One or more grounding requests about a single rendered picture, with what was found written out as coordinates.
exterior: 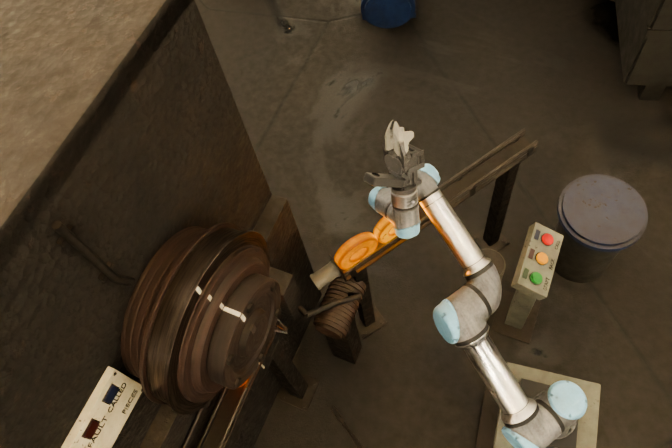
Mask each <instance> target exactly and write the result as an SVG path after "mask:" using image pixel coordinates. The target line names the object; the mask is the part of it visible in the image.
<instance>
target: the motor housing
mask: <svg viewBox="0 0 672 448"><path fill-rule="evenodd" d="M349 291H350V292H356V293H361V295H362V296H361V299H358V300H355V301H351V302H348V303H345V304H341V305H338V306H335V307H332V308H330V309H328V310H325V311H323V312H320V313H318V314H316V316H315V317H314V322H313V324H314V325H315V329H316V330H317V331H319V332H320V333H322V334H324V335H325V336H326V339H327V341H328V344H329V346H330V348H331V351H332V353H333V356H336V357H338V358H341V359H343V360H346V361H348V362H351V363H353V364H355V363H356V361H357V358H358V356H359V353H360V351H361V348H362V345H361V341H360V337H359V333H358V329H357V325H356V321H355V316H356V313H357V309H358V308H359V305H360V303H361V301H362V298H363V296H364V293H365V291H366V284H365V283H364V282H363V281H360V282H356V281H355V280H354V278H351V279H350V280H348V281H347V282H346V281H345V280H344V278H343V277H342V275H341V276H340V277H337V278H335V279H334V280H332V281H331V282H330V284H329V286H328V288H327V291H326V293H325V296H324V297H323V300H322V301H321V304H320V306H322V305H324V304H327V303H329V302H331V301H334V300H337V299H341V298H344V297H347V296H348V292H349Z"/></svg>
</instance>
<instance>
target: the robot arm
mask: <svg viewBox="0 0 672 448"><path fill-rule="evenodd" d="M413 137H414V132H413V131H404V127H399V125H398V123H397V121H395V122H394V120H392V121H391V122H390V124H389V126H388V128H387V130H386V133H385V136H384V139H383V146H382V147H383V153H384V158H385V163H386V166H387V168H388V170H389V173H391V174H382V173H368V172H366V173H365V175H364V179H363V180H364V181H365V182H367V183H368V184H369V185H371V186H377V187H375V188H374V189H372V191H371V192H370V194H369V197H368V202H369V204H370V206H371V207H372V208H373V209H374V210H375V211H376V212H377V213H380V214H381V215H382V216H384V217H385V218H386V219H388V220H389V221H390V222H391V223H393V225H394V230H395V234H396V235H397V236H398V237H399V238H402V239H410V238H413V237H415V236H417V235H418V234H419V232H420V217H419V203H420V205H421V206H422V208H423V209H424V211H425V212H426V214H427V215H428V217H429V218H430V220H431V221H432V223H433V224H434V226H435V228H436V229H437V231H438V232H439V234H440V235H441V237H442V238H443V240H444V241H445V243H446V244H447V246H448V247H449V249H450V250H451V252H452V253H453V255H454V256H455V258H456V259H457V261H458V262H459V264H460V265H461V267H462V268H463V270H464V274H463V276H464V277H465V279H466V280H467V283H466V284H465V285H464V286H462V287H461V288H460V289H458V290H457V291H456V292H454V293H453V294H452V295H450V296H449V297H448V298H446V299H444V300H442V302H441V303H440V304H439V305H437V306H436V307H435V308H434V310H433V319H434V322H435V325H436V327H437V329H438V331H439V333H440V334H441V335H442V336H443V338H444V339H445V340H446V341H447V342H448V343H450V344H455V346H456V347H460V348H463V349H464V350H465V352H466V354H467V355H468V357H469V359H470V360H471V362H472V363H473V365H474V367H475V368H476V370H477V371H478V373H479V375H480V376H481V378H482V379H483V381H484V383H485V384H486V386H487V388H488V389H489V391H490V392H491V394H492V395H493V397H494V399H495V400H496V402H497V404H498V405H499V407H500V408H501V410H502V412H503V413H502V416H501V419H502V421H503V423H504V424H505V427H503V428H502V434H503V435H504V437H505V438H506V439H507V440H508V441H509V443H510V444H511V445H512V446H513V447H514V448H546V447H547V446H548V445H549V444H551V443H552V442H553V441H554V440H555V439H562V438H565V437H566V436H568V435H569V434H570V433H572V431H573V430H574V428H575V426H576V423H577V420H578V419H580V418H581V417H582V416H583V415H584V414H585V412H586V409H587V398H586V396H585V394H584V392H583V390H582V389H581V388H580V387H579V386H578V385H576V384H575V383H573V382H570V381H565V380H563V381H558V382H555V383H553V384H552V385H551V386H550V387H549V389H548V390H547V391H543V392H540V393H539V394H537V395H536V396H535V397H534V398H533V399H531V398H527V396H526V395H525V393H524V391H523V390H522V388H521V387H520V385H519V383H518V382H517V380H516V378H515V377H514V375H513V374H512V372H511V370H510V369H509V367H508V366H507V364H506V362H505V361H504V359H503V357H502V356H501V354H500V353H499V351H498V349H497V348H496V346H495V345H494V343H493V341H492V340H491V338H490V336H489V335H488V331H489V325H488V324H487V322H486V320H485V319H486V318H488V317H489V316H490V315H492V314H493V313H494V312H495V311H496V310H497V308H498V307H499V304H500V301H501V296H502V286H501V280H500V276H499V273H498V271H497V269H496V267H495V265H494V264H493V262H492V260H491V259H490V258H486V257H485V256H484V255H483V253H482V252H481V250H480V249H479V247H478V246H477V244H476V243H475V241H474V240H473V238H472V237H471V235H470V234H469V232H468V231H467V229H466V228H465V226H464V225H463V223H462V222H461V221H460V219H459V218H458V216H457V215H456V213H455V212H454V210H453V209H452V207H451V206H450V204H449V203H448V201H447V200H446V198H445V197H444V195H443V194H442V192H441V191H440V189H439V188H438V186H437V185H438V183H439V182H440V176H439V173H438V171H437V170H436V169H435V167H433V166H432V165H430V164H425V163H424V150H421V149H419V148H417V147H415V146H413V145H411V144H409V142H410V141H411V140H412V139H413ZM393 149H394V150H393ZM422 159H423V161H422ZM387 187H388V188H387ZM418 202H419V203H418Z"/></svg>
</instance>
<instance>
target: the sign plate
mask: <svg viewBox="0 0 672 448"><path fill-rule="evenodd" d="M112 385H113V386H115V387H117V388H119V391H118V393H117V395H116V396H115V398H114V400H113V402H112V404H110V403H107V402H105V401H104V399H105V397H106V395H107V393H108V392H109V390H110V388H111V386H112ZM142 391H143V389H142V386H141V384H139V383H137V382H136V381H134V380H132V379H131V378H129V377H128V376H126V375H124V374H123V373H121V372H119V371H118V370H116V369H114V368H112V367H110V366H108V367H107V368H106V370H105V372H104V374H103V375H102V377H101V379H100V381H99V382H98V384H97V386H96V387H95V389H94V391H93V393H92V394H91V396H90V398H89V400H88V401H87V403H86V405H85V406H84V408H83V410H82V412H81V413H80V415H79V417H78V419H77V420H76V422H75V424H74V426H73V427H72V429H71V431H70V432H69V434H68V436H67V438H66V439H65V441H64V443H63V445H62V446H61V448H112V446H113V444H114V443H115V441H116V439H117V437H118V435H119V433H120V431H121V430H122V428H123V426H124V424H125V422H126V420H127V419H128V417H129V415H130V413H131V411H132V409H133V408H134V406H135V404H136V402H137V400H138V398H139V397H140V395H141V393H142ZM92 420H94V421H96V422H99V423H100V425H99V427H98V429H97V430H96V432H95V434H94V436H93V437H92V439H90V438H87V437H84V434H85V432H86V430H87V429H88V427H89V425H90V423H91V422H92Z"/></svg>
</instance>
